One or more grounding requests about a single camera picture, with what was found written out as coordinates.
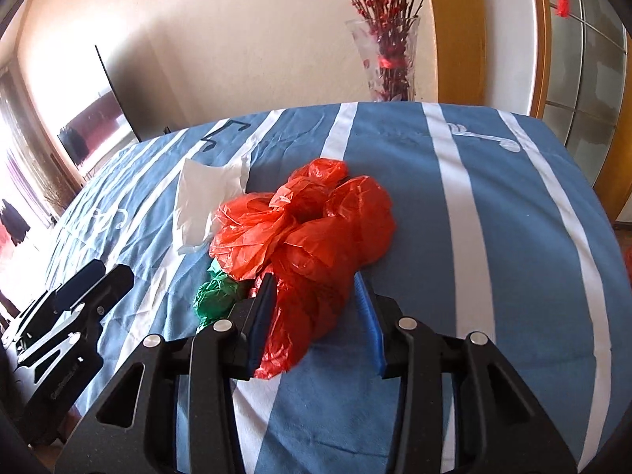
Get clear glass vase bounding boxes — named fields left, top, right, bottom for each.
left=344, top=16, right=421, bottom=103

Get sheer window curtain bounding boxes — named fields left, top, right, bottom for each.
left=0, top=66, right=82, bottom=238

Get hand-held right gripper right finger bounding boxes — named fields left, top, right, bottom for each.
left=353, top=274, right=578, bottom=474

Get green plastic bag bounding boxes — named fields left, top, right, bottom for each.
left=192, top=259, right=250, bottom=337

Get glass vase red branches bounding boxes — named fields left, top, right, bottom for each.
left=318, top=0, right=448, bottom=102

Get wooden door frame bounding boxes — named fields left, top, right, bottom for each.
left=425, top=0, right=632, bottom=223

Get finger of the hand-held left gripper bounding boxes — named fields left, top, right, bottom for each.
left=12, top=264, right=135, bottom=448
left=0, top=260, right=107, bottom=345

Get frosted glass door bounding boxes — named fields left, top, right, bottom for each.
left=543, top=0, right=632, bottom=188

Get black flat television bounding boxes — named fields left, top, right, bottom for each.
left=56, top=44, right=141, bottom=169

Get red plastic bag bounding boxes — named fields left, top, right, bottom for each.
left=210, top=158, right=398, bottom=381

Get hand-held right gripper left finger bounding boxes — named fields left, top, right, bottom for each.
left=54, top=273, right=278, bottom=474

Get blue white striped tablecloth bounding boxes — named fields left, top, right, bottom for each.
left=44, top=101, right=630, bottom=474

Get white plastic bag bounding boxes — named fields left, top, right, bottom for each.
left=173, top=153, right=252, bottom=255

